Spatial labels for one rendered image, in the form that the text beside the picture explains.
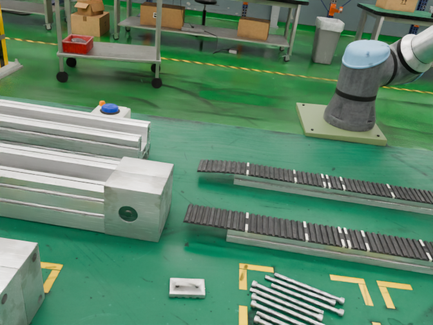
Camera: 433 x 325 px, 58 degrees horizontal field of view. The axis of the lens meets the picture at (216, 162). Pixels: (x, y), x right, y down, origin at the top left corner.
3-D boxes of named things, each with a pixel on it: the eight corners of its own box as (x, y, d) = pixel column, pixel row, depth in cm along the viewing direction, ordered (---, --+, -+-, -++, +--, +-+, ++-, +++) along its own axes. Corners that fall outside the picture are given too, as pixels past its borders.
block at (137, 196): (173, 201, 76) (176, 157, 71) (158, 242, 65) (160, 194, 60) (127, 193, 76) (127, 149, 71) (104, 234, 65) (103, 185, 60)
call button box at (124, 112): (131, 129, 101) (131, 106, 98) (118, 146, 93) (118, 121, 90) (100, 125, 102) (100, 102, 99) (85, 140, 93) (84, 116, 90)
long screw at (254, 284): (250, 287, 58) (251, 283, 58) (252, 283, 59) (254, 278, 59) (321, 318, 55) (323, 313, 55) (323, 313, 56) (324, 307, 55)
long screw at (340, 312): (343, 313, 56) (345, 308, 55) (341, 318, 55) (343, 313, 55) (271, 285, 59) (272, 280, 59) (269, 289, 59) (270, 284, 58)
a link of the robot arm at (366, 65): (327, 84, 117) (337, 38, 110) (359, 80, 123) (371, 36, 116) (356, 99, 108) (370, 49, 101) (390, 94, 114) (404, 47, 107)
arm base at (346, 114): (320, 108, 127) (327, 78, 122) (367, 113, 126) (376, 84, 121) (327, 128, 114) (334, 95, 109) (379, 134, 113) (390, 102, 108)
